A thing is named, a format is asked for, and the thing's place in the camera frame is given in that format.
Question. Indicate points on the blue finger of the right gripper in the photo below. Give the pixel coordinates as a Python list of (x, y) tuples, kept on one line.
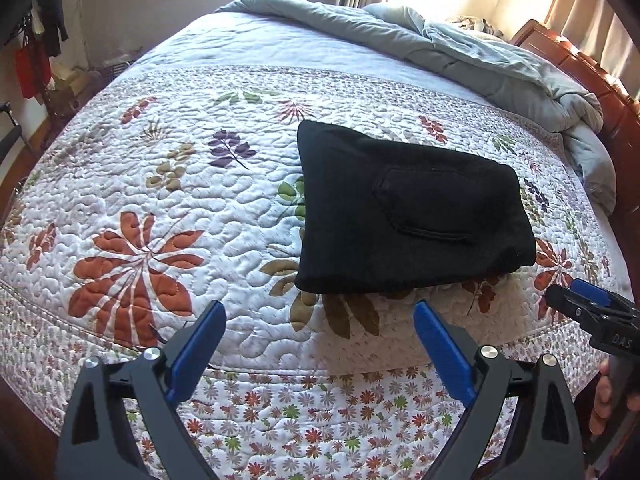
[(593, 293)]

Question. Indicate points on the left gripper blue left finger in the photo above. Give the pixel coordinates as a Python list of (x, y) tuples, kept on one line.
[(163, 378)]

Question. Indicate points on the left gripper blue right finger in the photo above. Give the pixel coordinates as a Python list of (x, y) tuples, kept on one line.
[(476, 376)]

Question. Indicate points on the black pants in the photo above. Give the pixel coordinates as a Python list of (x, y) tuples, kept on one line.
[(384, 216)]

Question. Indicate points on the person's right hand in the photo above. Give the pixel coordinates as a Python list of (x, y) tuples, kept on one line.
[(602, 404)]

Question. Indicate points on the floral quilted bedspread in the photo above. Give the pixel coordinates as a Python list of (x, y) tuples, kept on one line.
[(180, 183)]

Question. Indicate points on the grey comforter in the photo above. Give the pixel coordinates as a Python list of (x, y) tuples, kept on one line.
[(509, 77)]

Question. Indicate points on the beige curtain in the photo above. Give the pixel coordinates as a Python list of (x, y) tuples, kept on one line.
[(594, 29)]

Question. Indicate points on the black mesh chair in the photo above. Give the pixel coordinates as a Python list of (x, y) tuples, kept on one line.
[(13, 135)]

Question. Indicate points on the red bag on rack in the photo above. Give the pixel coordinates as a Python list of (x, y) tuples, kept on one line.
[(33, 69)]

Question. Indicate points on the coat rack with clothes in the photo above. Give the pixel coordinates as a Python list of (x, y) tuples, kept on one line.
[(42, 22)]

